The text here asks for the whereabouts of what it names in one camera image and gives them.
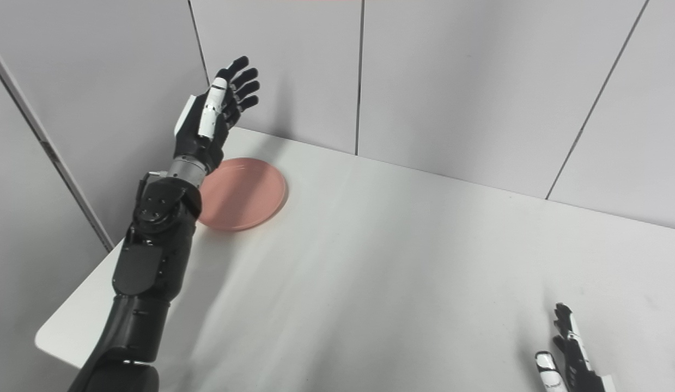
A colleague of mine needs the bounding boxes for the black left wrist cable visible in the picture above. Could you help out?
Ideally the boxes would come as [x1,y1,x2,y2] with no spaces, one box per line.
[135,171,169,198]

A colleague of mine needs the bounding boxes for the pink round plate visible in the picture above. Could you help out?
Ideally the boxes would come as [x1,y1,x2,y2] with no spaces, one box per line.
[197,157,288,232]

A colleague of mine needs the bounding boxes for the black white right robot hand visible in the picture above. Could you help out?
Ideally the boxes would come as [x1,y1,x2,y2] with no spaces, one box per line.
[535,303,616,392]

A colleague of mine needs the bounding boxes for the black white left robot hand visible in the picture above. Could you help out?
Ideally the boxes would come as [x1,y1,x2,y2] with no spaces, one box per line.
[173,56,260,175]

